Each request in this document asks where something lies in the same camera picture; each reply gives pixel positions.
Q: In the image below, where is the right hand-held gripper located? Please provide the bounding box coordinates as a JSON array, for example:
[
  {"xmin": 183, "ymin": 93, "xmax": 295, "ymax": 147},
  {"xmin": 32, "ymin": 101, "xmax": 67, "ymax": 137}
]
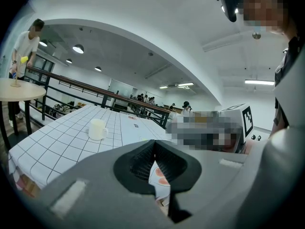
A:
[{"xmin": 216, "ymin": 103, "xmax": 254, "ymax": 154}]

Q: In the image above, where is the wooden stand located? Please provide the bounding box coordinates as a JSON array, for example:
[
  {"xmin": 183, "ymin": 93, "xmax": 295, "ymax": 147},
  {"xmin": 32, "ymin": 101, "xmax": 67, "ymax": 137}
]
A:
[{"xmin": 10, "ymin": 53, "xmax": 22, "ymax": 88}]

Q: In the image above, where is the black railing wooden handrail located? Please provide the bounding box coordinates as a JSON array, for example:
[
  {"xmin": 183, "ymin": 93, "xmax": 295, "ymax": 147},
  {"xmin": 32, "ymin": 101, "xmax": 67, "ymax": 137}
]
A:
[{"xmin": 25, "ymin": 66, "xmax": 173, "ymax": 130}]

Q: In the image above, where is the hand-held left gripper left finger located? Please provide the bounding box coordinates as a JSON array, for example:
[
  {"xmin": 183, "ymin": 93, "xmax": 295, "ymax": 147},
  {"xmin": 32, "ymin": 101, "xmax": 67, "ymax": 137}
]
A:
[{"xmin": 32, "ymin": 139, "xmax": 173, "ymax": 229}]

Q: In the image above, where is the cream ceramic mug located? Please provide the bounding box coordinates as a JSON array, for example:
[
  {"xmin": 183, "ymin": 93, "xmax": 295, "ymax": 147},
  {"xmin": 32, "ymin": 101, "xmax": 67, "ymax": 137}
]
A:
[{"xmin": 88, "ymin": 118, "xmax": 109, "ymax": 141}]

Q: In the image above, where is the person's black buttoned jacket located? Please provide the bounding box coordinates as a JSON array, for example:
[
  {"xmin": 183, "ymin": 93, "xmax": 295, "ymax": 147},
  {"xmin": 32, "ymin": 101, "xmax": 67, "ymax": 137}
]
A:
[{"xmin": 262, "ymin": 36, "xmax": 305, "ymax": 229}]

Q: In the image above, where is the person's head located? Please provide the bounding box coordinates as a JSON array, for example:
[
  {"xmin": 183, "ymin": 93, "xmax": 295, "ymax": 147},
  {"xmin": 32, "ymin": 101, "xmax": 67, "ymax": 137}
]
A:
[{"xmin": 243, "ymin": 0, "xmax": 298, "ymax": 37}]

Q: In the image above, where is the black head-mounted camera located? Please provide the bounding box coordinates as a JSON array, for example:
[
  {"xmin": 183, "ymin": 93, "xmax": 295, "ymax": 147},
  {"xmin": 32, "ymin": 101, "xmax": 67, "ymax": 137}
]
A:
[{"xmin": 219, "ymin": 0, "xmax": 240, "ymax": 23}]

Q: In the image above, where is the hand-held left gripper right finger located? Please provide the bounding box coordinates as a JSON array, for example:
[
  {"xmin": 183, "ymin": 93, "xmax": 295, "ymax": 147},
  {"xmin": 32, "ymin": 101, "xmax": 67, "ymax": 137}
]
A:
[{"xmin": 154, "ymin": 139, "xmax": 259, "ymax": 229}]

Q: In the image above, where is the white grid tablecloth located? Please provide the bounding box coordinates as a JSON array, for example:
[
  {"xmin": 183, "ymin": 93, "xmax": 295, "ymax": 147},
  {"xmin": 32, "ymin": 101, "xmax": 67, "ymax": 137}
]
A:
[{"xmin": 8, "ymin": 104, "xmax": 177, "ymax": 193}]

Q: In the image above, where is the round wooden table black base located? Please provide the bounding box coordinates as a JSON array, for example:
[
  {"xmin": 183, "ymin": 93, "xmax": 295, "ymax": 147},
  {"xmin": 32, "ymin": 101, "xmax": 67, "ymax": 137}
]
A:
[{"xmin": 0, "ymin": 77, "xmax": 47, "ymax": 150}]

